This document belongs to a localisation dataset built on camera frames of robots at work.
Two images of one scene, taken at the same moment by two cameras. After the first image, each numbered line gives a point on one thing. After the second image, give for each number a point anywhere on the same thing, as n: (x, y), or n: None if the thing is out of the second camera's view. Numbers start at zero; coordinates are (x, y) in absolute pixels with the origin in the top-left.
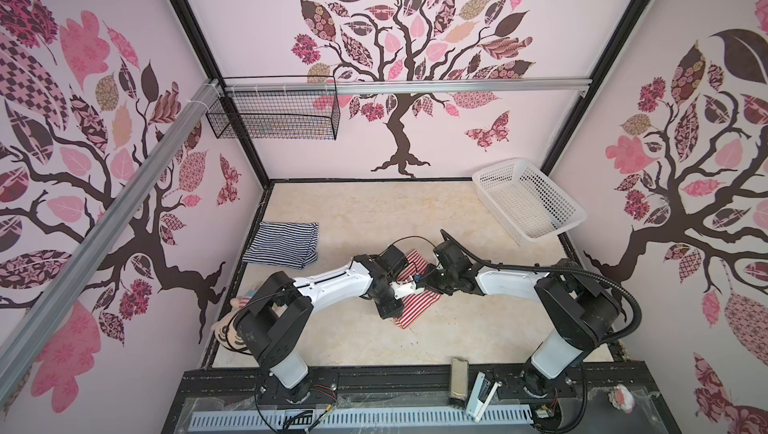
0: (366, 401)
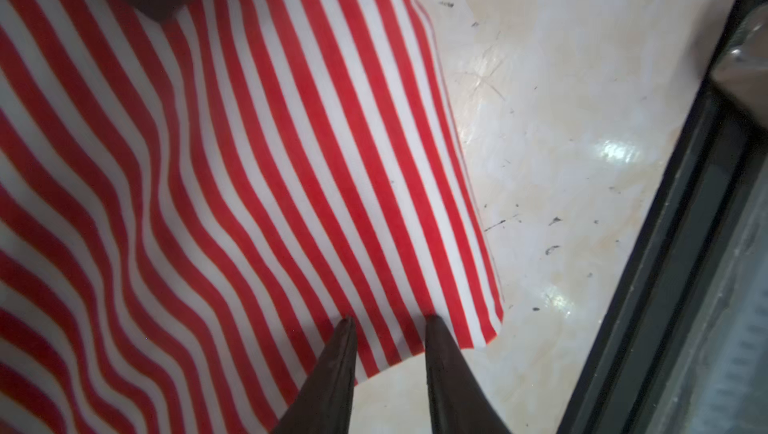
0: (730, 141)
